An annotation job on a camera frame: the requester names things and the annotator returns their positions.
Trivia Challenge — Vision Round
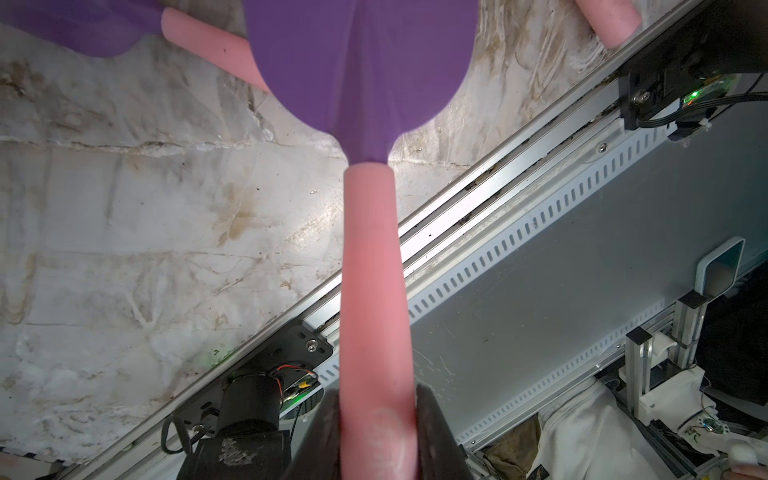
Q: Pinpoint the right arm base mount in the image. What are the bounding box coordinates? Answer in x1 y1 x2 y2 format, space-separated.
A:
619 1 767 140

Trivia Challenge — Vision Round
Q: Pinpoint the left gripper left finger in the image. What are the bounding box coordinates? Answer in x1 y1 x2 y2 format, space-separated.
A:
281 389 341 480

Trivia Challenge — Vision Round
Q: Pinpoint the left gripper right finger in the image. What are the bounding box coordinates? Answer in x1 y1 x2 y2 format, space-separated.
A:
416 384 472 480

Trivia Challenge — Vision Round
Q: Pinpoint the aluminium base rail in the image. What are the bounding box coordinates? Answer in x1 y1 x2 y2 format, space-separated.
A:
59 0 768 480

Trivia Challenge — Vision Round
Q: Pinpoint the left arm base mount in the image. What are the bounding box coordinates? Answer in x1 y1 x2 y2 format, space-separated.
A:
160 319 333 479

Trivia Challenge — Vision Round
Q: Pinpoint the purple trowel pink handle front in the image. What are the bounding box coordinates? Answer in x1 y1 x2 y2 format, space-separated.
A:
576 0 642 49

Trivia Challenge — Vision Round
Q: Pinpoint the purple trowel pink handle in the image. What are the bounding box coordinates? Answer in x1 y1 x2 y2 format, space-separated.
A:
243 1 478 479
576 0 642 49
1 1 269 92

